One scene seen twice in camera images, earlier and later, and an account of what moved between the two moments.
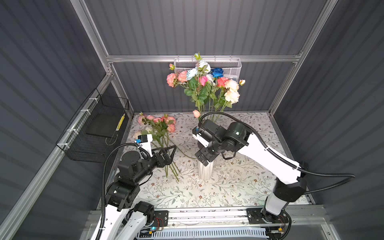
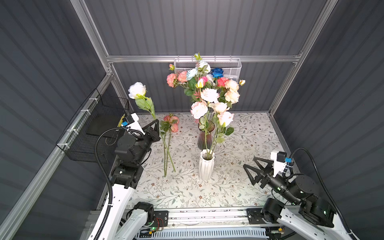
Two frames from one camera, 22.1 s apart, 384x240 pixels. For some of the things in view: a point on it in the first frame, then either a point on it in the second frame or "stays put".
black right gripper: (206, 157) to (260, 173)
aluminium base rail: (313, 217) stays put
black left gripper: (166, 160) to (152, 134)
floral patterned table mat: (244, 181) stays put
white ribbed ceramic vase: (205, 173) stays put
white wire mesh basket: (231, 67) stays put
